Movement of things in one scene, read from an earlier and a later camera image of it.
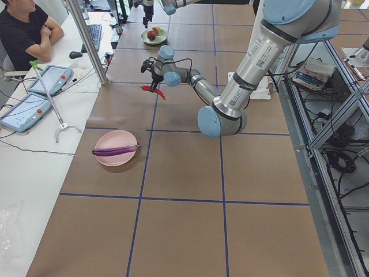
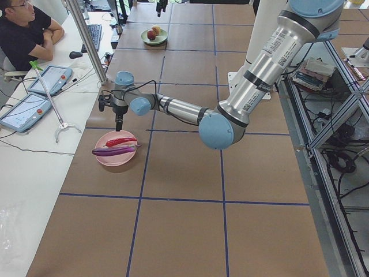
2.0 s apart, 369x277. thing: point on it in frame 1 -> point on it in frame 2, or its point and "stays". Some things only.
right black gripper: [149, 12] -> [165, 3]
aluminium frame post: [76, 14] stays
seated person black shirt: [26, 34] stays
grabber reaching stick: [62, 126] stays
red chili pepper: [147, 88] -> [119, 140]
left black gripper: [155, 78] -> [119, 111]
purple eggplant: [109, 151] stays
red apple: [151, 35] stays
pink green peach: [157, 29] stays
